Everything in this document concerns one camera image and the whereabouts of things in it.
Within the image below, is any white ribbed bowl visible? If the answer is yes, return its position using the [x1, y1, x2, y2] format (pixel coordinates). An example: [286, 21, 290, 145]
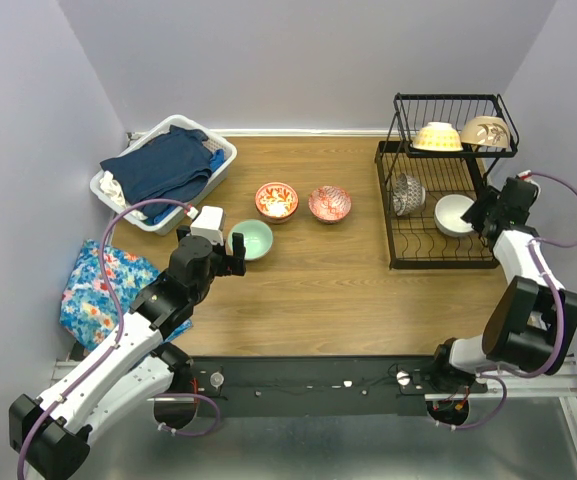
[434, 194, 474, 238]

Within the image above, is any celadon green bowl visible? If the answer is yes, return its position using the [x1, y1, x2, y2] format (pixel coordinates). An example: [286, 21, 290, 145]
[227, 219, 274, 261]

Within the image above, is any orange floral pattern bowl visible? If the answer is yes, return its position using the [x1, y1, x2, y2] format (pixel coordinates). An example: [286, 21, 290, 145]
[255, 182, 299, 210]

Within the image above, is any brown lattice pattern bowl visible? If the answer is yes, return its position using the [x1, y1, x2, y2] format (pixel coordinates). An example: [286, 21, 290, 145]
[393, 173, 426, 216]

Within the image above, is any beige bowl brown leaf pattern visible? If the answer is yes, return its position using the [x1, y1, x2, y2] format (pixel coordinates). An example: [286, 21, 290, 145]
[460, 115, 510, 149]

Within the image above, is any blue zigzag pattern bowl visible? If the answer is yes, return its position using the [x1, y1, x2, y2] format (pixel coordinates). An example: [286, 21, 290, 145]
[308, 185, 352, 224]

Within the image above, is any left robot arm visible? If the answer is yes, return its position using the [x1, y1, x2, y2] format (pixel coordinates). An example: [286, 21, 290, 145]
[9, 226, 246, 479]

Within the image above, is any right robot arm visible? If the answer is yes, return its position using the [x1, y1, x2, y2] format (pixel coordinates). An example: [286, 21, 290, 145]
[427, 170, 577, 392]

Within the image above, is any black two-tier dish rack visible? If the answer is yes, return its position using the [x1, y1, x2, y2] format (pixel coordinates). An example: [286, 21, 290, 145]
[375, 93, 519, 270]

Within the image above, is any dark blue folded garment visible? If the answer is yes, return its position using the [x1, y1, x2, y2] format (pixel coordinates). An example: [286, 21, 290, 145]
[100, 126, 213, 205]

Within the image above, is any white crumpled cloth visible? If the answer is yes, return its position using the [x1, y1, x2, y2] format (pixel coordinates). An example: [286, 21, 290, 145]
[99, 171, 129, 209]

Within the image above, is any yellow patterned bowl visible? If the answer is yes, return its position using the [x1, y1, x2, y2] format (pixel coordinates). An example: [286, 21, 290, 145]
[412, 122, 463, 152]

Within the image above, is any blue floral fabric bag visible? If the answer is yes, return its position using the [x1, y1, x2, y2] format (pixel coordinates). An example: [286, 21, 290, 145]
[59, 238, 194, 358]

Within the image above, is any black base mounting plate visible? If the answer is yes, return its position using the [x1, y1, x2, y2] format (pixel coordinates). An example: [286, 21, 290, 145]
[153, 355, 487, 427]

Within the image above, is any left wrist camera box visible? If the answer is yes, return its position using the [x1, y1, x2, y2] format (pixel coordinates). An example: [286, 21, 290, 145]
[190, 206, 226, 246]

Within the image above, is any aluminium frame rail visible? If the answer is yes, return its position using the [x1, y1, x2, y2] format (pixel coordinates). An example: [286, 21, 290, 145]
[25, 357, 577, 480]

